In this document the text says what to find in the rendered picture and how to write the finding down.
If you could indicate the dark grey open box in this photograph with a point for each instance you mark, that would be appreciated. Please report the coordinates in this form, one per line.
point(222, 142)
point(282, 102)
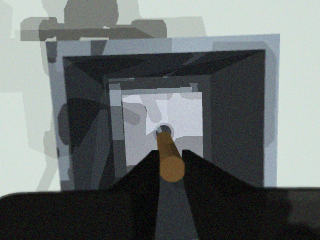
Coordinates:
point(238, 76)

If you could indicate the light grey plate with hole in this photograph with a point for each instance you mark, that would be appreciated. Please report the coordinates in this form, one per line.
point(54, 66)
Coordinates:
point(143, 114)

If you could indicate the brown cylindrical peg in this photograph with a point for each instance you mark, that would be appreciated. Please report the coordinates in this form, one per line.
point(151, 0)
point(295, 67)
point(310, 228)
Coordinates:
point(172, 167)

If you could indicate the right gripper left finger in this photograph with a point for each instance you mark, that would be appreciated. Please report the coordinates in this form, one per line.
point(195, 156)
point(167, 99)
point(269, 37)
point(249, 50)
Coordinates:
point(87, 214)

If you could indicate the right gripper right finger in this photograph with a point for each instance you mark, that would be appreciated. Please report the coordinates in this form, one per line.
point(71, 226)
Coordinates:
point(220, 212)

